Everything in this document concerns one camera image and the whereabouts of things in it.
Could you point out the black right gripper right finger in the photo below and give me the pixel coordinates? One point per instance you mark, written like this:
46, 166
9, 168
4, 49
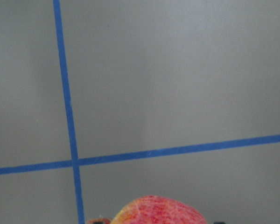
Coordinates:
219, 222

